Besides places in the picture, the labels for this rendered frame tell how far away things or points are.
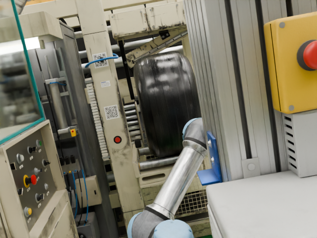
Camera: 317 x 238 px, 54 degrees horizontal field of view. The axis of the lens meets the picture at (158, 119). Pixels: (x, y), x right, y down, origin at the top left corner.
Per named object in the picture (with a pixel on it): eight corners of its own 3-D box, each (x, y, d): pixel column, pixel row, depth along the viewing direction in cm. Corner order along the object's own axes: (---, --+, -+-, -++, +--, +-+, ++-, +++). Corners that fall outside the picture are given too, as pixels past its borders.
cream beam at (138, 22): (113, 38, 191) (108, 13, 188) (115, 41, 215) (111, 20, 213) (209, 20, 193) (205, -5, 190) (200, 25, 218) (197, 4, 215)
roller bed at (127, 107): (116, 150, 216) (107, 108, 211) (118, 145, 231) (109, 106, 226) (144, 144, 217) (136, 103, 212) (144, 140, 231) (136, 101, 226)
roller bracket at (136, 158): (135, 179, 168) (131, 162, 166) (135, 157, 207) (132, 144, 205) (141, 178, 168) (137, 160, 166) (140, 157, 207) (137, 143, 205)
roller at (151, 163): (138, 169, 175) (138, 170, 171) (137, 162, 175) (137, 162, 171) (199, 157, 176) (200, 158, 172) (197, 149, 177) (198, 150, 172)
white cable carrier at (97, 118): (103, 161, 178) (84, 79, 169) (104, 158, 183) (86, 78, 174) (110, 159, 178) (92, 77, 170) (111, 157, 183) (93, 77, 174)
